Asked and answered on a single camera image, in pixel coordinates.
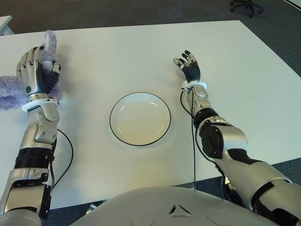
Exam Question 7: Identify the black office chair base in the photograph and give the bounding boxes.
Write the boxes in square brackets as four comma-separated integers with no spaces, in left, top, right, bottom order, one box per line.
[230,0,264,18]

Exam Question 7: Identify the white plate black rim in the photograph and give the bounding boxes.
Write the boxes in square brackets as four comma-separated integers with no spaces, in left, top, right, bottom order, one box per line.
[109,92,172,146]

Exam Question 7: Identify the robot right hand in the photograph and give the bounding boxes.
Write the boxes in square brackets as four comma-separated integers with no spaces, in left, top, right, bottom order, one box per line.
[173,49,202,83]

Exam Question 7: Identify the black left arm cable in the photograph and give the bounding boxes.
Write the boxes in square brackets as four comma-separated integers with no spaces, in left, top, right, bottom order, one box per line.
[48,128,74,191]

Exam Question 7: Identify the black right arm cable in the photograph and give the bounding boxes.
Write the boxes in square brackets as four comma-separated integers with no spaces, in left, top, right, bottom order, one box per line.
[180,90,198,190]

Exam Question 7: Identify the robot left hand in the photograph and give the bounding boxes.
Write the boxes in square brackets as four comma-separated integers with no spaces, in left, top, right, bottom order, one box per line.
[16,46,63,96]

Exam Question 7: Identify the silver robot torso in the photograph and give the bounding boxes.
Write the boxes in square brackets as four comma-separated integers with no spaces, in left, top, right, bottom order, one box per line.
[70,186,278,226]

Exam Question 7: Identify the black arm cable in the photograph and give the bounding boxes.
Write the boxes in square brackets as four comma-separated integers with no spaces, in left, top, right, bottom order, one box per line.
[180,90,198,190]
[48,128,74,191]

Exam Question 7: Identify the purple plush bunny doll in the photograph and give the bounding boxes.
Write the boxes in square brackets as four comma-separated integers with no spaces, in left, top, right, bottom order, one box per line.
[0,30,64,111]

